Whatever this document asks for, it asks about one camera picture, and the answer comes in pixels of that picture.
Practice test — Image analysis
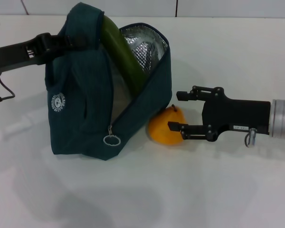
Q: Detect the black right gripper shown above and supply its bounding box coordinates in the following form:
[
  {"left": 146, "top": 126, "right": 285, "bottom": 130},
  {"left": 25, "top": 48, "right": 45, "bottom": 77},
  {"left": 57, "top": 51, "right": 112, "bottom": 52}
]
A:
[{"left": 168, "top": 85, "right": 272, "bottom": 143}]

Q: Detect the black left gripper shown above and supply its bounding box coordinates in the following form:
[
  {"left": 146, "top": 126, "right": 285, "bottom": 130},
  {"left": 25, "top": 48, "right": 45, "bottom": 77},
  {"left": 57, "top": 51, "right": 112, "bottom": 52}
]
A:
[{"left": 0, "top": 32, "right": 89, "bottom": 72}]

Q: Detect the orange yellow pear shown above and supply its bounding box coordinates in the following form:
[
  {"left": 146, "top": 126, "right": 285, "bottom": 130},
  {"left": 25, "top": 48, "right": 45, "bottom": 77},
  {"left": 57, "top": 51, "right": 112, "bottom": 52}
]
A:
[{"left": 147, "top": 104, "right": 190, "bottom": 146}]

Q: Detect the green cucumber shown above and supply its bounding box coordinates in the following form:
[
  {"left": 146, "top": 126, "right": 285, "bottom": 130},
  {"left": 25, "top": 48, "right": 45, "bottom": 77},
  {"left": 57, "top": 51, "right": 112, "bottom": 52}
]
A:
[{"left": 101, "top": 15, "right": 148, "bottom": 93}]

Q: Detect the dark teal insulated lunch bag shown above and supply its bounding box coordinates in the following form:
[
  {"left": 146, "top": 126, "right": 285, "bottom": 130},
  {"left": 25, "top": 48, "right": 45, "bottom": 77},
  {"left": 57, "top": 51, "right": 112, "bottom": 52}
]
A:
[{"left": 45, "top": 1, "right": 173, "bottom": 162}]

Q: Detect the right gripper cable with plug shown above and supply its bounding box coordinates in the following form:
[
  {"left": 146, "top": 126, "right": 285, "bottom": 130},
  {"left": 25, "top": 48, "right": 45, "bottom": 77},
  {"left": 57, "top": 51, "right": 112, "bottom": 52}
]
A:
[{"left": 244, "top": 127, "right": 257, "bottom": 148}]

